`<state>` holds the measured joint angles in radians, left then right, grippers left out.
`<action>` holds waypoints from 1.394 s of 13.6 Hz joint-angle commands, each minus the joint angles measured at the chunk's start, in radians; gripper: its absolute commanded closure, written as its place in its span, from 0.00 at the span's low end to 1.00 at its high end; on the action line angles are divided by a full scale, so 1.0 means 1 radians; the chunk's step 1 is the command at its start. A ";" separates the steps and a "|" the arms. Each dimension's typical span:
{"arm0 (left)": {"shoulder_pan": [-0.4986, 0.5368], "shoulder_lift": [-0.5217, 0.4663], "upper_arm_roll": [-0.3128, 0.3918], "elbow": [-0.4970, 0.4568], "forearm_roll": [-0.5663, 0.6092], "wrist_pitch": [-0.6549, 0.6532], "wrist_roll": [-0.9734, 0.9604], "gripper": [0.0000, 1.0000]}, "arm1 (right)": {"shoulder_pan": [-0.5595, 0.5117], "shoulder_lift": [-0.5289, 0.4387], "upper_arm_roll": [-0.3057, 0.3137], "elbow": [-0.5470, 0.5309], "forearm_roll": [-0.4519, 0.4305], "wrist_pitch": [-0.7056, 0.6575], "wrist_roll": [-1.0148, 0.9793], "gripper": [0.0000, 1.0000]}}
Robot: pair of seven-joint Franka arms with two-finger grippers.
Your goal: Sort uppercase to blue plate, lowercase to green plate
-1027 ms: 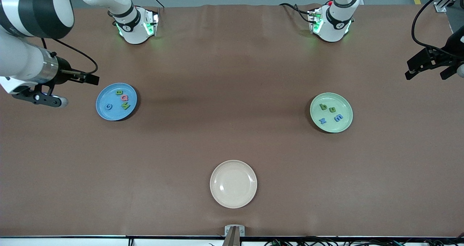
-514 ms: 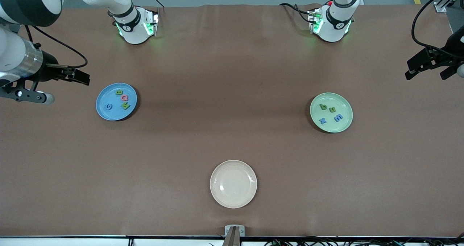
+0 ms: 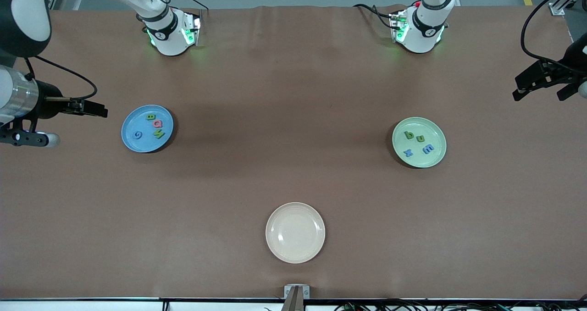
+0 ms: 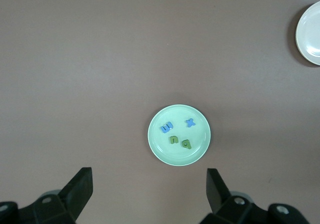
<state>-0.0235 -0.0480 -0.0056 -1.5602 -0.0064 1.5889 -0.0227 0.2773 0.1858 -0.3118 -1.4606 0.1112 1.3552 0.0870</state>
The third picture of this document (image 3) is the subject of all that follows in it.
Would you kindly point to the beige plate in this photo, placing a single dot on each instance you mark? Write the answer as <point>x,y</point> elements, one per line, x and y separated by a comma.
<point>295,232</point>

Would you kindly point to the blue plate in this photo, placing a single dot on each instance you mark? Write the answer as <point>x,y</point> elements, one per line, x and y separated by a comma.
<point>137,143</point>

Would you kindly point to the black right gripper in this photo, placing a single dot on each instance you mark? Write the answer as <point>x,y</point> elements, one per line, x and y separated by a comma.
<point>48,101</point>

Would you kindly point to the pink foam letter G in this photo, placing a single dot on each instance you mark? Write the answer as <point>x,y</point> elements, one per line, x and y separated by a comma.
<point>156,124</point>

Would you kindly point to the blue foam letter x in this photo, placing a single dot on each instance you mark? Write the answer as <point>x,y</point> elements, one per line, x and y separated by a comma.
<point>408,153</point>

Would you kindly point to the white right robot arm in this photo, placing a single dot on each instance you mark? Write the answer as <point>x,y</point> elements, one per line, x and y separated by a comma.
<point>27,13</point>

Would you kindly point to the blue foam letter E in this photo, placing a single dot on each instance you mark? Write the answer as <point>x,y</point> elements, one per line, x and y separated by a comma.
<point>428,149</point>

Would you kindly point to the green foam letter N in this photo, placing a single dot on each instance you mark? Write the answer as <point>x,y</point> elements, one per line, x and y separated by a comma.
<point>159,134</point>

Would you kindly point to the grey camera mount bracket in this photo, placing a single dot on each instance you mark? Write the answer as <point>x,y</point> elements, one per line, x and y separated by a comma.
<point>296,302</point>

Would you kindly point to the green plate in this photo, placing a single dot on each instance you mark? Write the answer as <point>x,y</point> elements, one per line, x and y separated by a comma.
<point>426,159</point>

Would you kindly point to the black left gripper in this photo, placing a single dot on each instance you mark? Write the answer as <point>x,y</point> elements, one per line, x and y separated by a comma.
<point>565,69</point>

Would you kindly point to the brown table cover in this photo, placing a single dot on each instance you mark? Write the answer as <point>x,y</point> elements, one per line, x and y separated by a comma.
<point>91,210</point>

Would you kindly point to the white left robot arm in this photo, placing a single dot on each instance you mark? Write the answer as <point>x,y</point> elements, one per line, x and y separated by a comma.
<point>426,31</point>

